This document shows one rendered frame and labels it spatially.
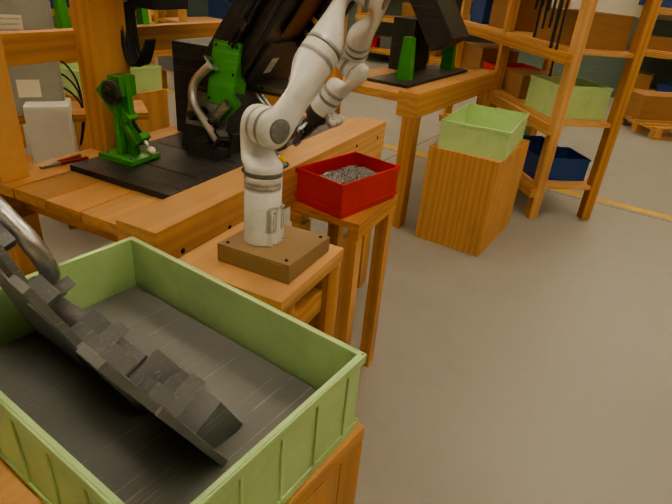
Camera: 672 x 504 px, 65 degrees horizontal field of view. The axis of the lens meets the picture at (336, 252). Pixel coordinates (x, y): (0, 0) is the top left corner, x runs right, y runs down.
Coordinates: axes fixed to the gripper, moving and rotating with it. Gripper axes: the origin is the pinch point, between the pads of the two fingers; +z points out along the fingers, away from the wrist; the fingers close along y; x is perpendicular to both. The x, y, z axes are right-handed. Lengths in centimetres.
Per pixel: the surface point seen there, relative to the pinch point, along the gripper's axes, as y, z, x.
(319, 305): 40, 6, 45
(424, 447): 6, 46, 109
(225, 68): -2.9, 3.0, -36.1
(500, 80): -331, 16, 13
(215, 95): -0.4, 12.0, -33.0
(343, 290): 5, 25, 47
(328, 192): 4.6, 1.9, 20.0
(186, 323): 80, 0, 28
